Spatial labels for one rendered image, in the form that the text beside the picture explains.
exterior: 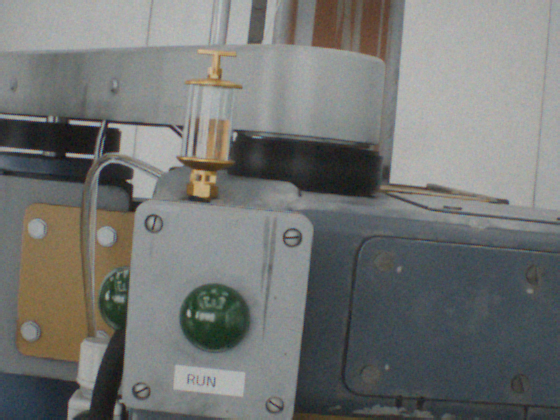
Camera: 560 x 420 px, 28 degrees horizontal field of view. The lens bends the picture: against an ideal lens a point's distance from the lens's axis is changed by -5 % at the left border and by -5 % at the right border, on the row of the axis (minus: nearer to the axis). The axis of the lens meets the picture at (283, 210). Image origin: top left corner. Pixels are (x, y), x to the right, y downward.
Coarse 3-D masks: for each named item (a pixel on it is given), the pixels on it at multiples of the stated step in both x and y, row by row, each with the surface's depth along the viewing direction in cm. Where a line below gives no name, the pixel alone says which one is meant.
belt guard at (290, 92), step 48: (144, 48) 76; (192, 48) 72; (240, 48) 68; (288, 48) 66; (0, 96) 92; (48, 96) 86; (96, 96) 80; (144, 96) 76; (240, 96) 68; (288, 96) 66; (336, 96) 66; (336, 144) 72
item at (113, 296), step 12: (108, 276) 51; (120, 276) 51; (108, 288) 50; (120, 288) 50; (108, 300) 50; (120, 300) 50; (108, 312) 50; (120, 312) 50; (108, 324) 51; (120, 324) 51
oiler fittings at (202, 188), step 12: (216, 60) 57; (216, 72) 57; (192, 84) 56; (204, 84) 56; (216, 84) 56; (228, 84) 56; (180, 156) 57; (192, 168) 57; (204, 168) 57; (216, 168) 57; (192, 180) 57; (204, 180) 57; (192, 192) 57; (204, 192) 57; (216, 192) 58
